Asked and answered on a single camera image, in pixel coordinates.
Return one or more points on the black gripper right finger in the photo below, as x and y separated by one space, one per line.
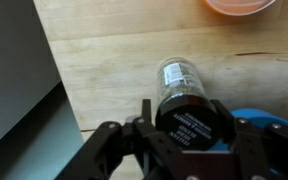
257 146

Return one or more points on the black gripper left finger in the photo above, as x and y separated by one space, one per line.
104 151

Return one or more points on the glass spice shaker black lid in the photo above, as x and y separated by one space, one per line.
184 112

